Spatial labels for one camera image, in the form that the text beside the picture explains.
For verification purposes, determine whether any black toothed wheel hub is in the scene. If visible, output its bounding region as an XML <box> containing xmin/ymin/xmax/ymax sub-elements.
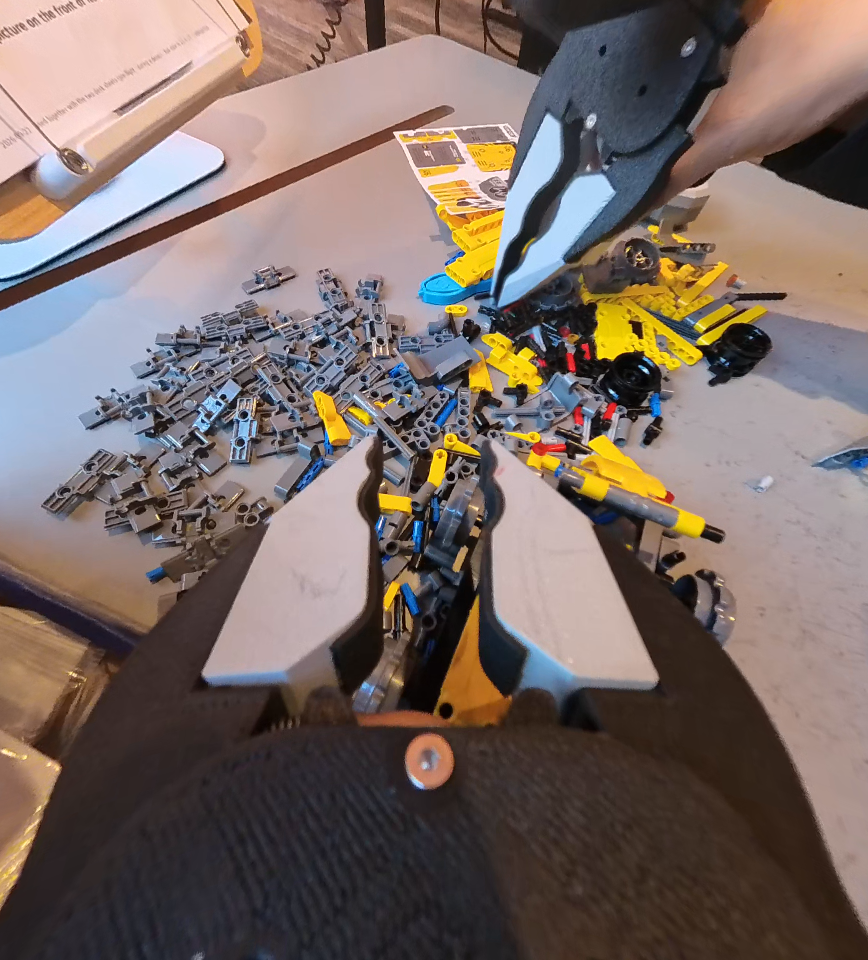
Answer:
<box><xmin>597</xmin><ymin>352</ymin><xmax>663</xmax><ymax>410</ymax></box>

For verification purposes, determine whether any grey desk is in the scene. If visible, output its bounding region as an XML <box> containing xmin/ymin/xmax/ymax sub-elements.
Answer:
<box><xmin>0</xmin><ymin>33</ymin><xmax>868</xmax><ymax>960</ymax></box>

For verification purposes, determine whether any blue brick separator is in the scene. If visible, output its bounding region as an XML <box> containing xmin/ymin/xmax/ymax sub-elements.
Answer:
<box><xmin>417</xmin><ymin>270</ymin><xmax>498</xmax><ymax>307</ymax></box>

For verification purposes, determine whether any pile of grey bricks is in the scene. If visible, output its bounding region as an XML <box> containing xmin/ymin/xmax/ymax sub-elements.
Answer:
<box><xmin>374</xmin><ymin>225</ymin><xmax>735</xmax><ymax>601</ymax></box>

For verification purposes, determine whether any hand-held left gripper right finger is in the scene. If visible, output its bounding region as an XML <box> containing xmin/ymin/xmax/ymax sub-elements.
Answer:
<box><xmin>477</xmin><ymin>438</ymin><xmax>661</xmax><ymax>697</ymax></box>

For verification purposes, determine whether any black toy wheel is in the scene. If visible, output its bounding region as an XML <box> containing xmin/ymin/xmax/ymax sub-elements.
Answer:
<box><xmin>704</xmin><ymin>322</ymin><xmax>774</xmax><ymax>385</ymax></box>

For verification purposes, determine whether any grey and yellow brick assembly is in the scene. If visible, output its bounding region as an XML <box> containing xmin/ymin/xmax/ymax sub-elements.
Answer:
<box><xmin>812</xmin><ymin>431</ymin><xmax>868</xmax><ymax>545</ymax></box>

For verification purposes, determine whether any grey remote controller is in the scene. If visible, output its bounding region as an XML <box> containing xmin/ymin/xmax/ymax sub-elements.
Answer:
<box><xmin>651</xmin><ymin>187</ymin><xmax>711</xmax><ymax>232</ymax></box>

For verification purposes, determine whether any long yellow beam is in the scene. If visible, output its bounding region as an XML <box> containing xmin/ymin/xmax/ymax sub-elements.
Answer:
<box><xmin>696</xmin><ymin>303</ymin><xmax>768</xmax><ymax>348</ymax></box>

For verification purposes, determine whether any clear plastic bag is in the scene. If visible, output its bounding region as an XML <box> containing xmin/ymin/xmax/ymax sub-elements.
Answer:
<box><xmin>0</xmin><ymin>581</ymin><xmax>116</xmax><ymax>946</ymax></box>

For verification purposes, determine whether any black coiled cable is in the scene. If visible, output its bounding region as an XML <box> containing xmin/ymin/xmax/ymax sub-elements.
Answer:
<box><xmin>305</xmin><ymin>0</ymin><xmax>348</xmax><ymax>70</ymax></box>

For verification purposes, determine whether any yellow grey sticker sheet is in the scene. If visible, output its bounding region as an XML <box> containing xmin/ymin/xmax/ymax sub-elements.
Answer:
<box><xmin>394</xmin><ymin>122</ymin><xmax>519</xmax><ymax>220</ymax></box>

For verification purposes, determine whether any yellow curved panel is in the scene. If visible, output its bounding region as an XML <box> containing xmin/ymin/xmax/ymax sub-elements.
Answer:
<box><xmin>312</xmin><ymin>390</ymin><xmax>351</xmax><ymax>449</ymax></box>

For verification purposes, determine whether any pile of grey track links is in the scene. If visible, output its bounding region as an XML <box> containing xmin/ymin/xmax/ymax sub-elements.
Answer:
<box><xmin>40</xmin><ymin>266</ymin><xmax>405</xmax><ymax>601</ymax></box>

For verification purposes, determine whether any person's right hand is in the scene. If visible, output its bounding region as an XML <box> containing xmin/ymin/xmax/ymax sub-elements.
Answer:
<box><xmin>662</xmin><ymin>0</ymin><xmax>868</xmax><ymax>192</ymax></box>

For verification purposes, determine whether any yellow black brick vehicle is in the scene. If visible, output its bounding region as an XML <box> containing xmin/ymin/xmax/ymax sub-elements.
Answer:
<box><xmin>351</xmin><ymin>431</ymin><xmax>738</xmax><ymax>725</ymax></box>

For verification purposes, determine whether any grey toothed wheel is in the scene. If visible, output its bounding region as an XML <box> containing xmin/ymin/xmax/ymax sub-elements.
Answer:
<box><xmin>535</xmin><ymin>273</ymin><xmax>581</xmax><ymax>310</ymax></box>

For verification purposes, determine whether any stack of yellow holed panels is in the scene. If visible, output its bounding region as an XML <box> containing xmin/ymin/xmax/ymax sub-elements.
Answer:
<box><xmin>436</xmin><ymin>201</ymin><xmax>510</xmax><ymax>288</ymax></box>

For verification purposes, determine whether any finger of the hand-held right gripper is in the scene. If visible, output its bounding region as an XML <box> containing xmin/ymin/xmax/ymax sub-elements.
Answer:
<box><xmin>492</xmin><ymin>111</ymin><xmax>586</xmax><ymax>305</ymax></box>
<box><xmin>495</xmin><ymin>171</ymin><xmax>620</xmax><ymax>309</ymax></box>

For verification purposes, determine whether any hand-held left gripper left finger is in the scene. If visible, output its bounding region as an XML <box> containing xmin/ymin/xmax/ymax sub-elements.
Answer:
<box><xmin>201</xmin><ymin>435</ymin><xmax>386</xmax><ymax>699</ymax></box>

